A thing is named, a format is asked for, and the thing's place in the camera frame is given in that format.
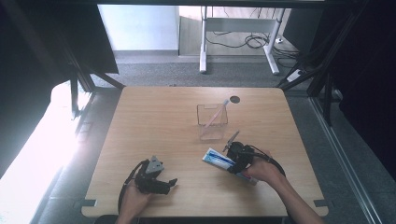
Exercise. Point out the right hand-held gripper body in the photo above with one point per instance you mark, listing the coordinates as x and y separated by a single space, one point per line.
240 154

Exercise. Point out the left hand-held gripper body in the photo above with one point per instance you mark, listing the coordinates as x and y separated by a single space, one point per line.
149 177

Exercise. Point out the white and blue toothpaste tube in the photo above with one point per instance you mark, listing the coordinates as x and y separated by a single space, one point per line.
218 159

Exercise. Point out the clear acrylic holder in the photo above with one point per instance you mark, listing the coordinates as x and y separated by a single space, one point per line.
213 123

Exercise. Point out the person's right hand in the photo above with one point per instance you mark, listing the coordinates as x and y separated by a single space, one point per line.
263 169

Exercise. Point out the person's left hand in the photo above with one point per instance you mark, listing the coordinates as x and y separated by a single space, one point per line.
134 200

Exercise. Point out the pink and white toothbrush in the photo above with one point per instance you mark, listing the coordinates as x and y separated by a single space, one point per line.
216 114

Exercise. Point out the black round table grommet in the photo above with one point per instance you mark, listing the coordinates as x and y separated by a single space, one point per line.
234 99

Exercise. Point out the white power strip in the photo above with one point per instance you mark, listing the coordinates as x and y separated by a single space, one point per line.
295 75

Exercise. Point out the black curtain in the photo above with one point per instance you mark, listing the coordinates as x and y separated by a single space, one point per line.
367 77
37 62

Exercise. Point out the metal floor rail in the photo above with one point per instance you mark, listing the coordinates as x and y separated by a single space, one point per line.
342 161

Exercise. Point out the black metal frame stand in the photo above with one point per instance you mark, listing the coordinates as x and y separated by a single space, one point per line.
320 62
79 81

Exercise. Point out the white desk frame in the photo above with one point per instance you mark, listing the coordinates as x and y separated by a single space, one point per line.
236 25

